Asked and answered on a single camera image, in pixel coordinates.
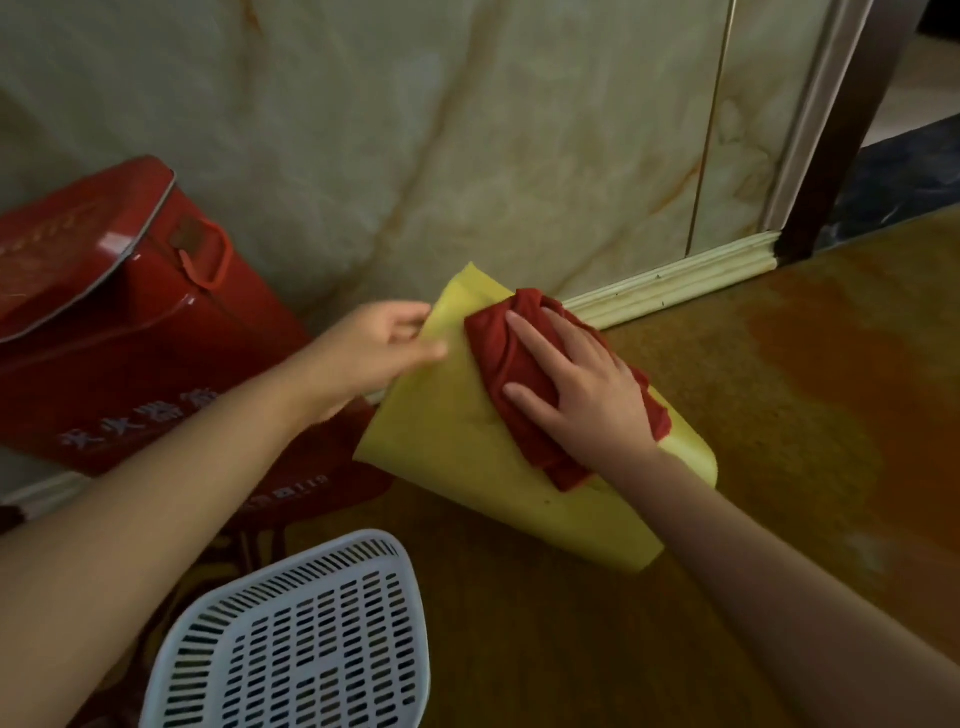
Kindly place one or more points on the white slotted plastic basket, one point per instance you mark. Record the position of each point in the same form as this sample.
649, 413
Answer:
300, 637

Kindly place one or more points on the cream baseboard moulding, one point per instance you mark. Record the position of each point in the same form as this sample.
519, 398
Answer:
675, 281

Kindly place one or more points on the gold metal wall strip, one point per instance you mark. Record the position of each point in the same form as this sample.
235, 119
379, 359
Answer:
711, 120

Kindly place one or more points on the person's right hand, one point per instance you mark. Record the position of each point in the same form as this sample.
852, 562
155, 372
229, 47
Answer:
596, 405

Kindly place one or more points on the person's right forearm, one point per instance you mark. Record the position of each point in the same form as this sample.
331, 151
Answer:
765, 600

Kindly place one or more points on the person's left forearm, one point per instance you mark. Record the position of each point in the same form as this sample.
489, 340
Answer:
150, 517

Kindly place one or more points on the person's left hand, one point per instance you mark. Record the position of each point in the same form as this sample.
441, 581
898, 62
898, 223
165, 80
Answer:
360, 349

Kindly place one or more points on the yellow plastic board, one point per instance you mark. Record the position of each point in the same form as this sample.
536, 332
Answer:
450, 435

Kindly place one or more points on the dark wooden door frame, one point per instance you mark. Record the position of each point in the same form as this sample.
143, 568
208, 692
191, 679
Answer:
847, 127

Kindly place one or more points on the person's right thumb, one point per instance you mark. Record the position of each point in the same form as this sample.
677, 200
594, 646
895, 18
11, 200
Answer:
529, 403

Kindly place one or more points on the person's left thumb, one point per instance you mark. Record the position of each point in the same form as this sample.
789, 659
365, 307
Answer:
420, 356

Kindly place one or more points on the red cloth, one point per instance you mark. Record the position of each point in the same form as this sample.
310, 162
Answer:
499, 352

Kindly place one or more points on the cream door trim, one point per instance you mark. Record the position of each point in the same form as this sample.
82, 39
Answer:
814, 112

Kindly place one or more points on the person's right middle finger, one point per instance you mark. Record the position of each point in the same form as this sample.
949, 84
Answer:
570, 330

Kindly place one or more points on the red metal box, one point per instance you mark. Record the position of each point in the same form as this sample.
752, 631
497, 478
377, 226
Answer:
120, 337

